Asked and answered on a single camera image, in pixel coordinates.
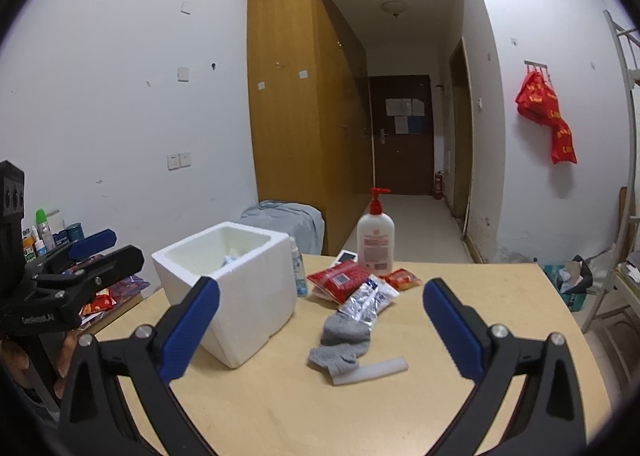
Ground wooden wardrobe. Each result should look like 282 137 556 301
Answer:
247 0 373 255

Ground metal bunk bed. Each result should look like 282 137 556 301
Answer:
579 9 640 337

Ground grey sock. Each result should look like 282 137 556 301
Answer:
308 312 371 377

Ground red wet wipes pack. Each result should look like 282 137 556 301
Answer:
307 260 371 305

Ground person's left hand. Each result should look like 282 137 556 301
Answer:
1 331 79 398

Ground dark brown entrance door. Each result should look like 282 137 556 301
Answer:
369 75 435 195

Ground blue grey cloth heap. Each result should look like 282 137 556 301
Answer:
236 199 326 255

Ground red fire extinguisher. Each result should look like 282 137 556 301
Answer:
433 171 444 199

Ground ceiling lamp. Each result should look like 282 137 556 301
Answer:
380 0 408 19

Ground silver blue sachet pack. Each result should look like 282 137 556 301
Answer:
337 275 399 329

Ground white wall switches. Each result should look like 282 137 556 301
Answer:
166 152 192 171

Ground green cap spray bottle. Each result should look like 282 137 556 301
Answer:
35 208 55 251

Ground blue surgical face mask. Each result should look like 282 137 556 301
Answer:
221 250 243 267

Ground white foam tube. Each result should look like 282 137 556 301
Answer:
332 358 409 386

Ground red orange snack bag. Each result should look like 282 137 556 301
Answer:
79 288 117 317

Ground dark teal cup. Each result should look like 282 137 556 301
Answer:
65 222 85 243

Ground small clear blue bottle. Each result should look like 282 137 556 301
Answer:
288 236 308 297

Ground white remote control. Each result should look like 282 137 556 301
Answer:
332 249 358 267

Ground small red snack packet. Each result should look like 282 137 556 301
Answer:
382 269 422 293

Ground side doorway frame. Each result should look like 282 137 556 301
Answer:
449 38 474 237

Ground red hanging bags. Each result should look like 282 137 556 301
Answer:
515 66 577 165

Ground white styrofoam box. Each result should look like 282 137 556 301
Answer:
152 222 297 368

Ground white lotion pump bottle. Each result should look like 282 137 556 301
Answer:
356 187 396 276

